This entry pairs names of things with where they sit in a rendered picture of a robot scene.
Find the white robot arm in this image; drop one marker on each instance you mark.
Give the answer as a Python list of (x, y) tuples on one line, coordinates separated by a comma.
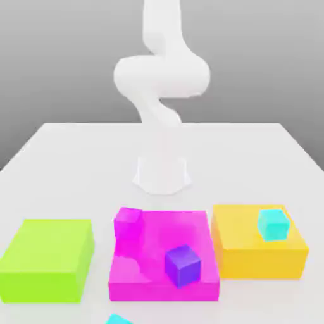
[(162, 78)]

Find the large lime green box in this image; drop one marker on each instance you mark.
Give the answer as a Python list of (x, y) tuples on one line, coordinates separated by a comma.
[(45, 255)]

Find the small cyan cube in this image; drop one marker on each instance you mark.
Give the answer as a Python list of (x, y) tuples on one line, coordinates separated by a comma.
[(273, 225), (116, 320)]

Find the small magenta cube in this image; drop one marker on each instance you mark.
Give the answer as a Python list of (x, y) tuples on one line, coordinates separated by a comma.
[(126, 225)]

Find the large yellow box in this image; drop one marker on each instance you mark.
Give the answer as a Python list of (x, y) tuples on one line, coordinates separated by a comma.
[(240, 233)]

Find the large magenta box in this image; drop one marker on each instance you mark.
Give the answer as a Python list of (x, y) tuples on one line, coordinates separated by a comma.
[(167, 233)]

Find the small purple cube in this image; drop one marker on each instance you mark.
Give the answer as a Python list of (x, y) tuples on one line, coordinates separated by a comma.
[(182, 265)]

